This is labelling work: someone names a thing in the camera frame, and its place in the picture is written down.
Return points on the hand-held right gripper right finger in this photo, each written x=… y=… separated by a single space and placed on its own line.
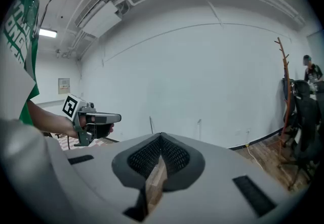
x=217 y=167

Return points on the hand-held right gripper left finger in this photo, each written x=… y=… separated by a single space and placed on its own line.
x=101 y=182

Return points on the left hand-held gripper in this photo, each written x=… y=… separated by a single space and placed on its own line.
x=76 y=106

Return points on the person's left forearm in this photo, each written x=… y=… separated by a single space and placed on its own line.
x=48 y=120

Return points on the person's left hand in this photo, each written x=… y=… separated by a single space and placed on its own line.
x=81 y=123

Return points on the red white checkered mat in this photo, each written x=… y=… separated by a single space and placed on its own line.
x=101 y=142

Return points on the wooden coat rack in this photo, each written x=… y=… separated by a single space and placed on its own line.
x=285 y=86

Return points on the rectangular ceiling light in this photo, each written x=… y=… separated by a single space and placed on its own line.
x=48 y=33

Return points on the white ceiling air conditioner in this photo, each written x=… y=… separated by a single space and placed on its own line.
x=98 y=16

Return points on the wall electrical panel box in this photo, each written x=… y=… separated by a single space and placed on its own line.
x=64 y=86

